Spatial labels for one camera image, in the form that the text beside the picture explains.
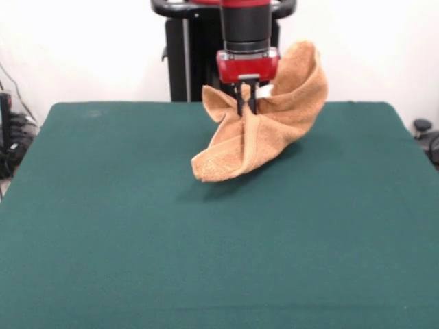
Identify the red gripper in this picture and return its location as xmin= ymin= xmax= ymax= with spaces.
xmin=215 ymin=48 xmax=281 ymax=117

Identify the orange terry towel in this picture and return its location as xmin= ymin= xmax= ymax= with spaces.
xmin=191 ymin=40 xmax=329 ymax=184

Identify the black office chair base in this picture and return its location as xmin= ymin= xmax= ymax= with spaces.
xmin=412 ymin=118 xmax=439 ymax=162

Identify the dark green table cloth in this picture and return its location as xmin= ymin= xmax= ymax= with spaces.
xmin=0 ymin=101 xmax=439 ymax=329

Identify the black electrical box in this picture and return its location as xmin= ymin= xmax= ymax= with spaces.
xmin=0 ymin=91 xmax=14 ymax=151

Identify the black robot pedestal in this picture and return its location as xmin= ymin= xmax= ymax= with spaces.
xmin=150 ymin=0 xmax=296 ymax=103

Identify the black cable bundle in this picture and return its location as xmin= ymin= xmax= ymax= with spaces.
xmin=0 ymin=61 xmax=40 ymax=180

